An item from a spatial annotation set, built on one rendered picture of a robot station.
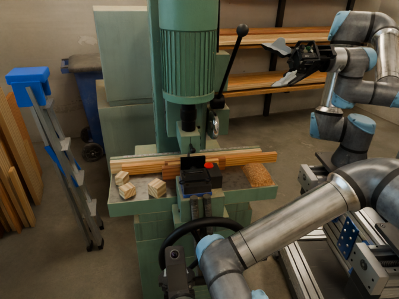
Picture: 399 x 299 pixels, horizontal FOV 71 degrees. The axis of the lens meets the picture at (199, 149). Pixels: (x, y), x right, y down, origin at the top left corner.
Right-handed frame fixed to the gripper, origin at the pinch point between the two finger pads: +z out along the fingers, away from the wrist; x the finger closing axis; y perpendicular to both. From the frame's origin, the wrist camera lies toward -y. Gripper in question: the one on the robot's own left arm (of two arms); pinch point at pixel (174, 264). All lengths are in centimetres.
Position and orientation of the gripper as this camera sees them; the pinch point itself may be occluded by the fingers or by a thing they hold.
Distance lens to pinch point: 84.2
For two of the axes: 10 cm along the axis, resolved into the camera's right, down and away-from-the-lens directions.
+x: 9.8, -0.8, 1.7
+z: -1.7, 0.1, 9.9
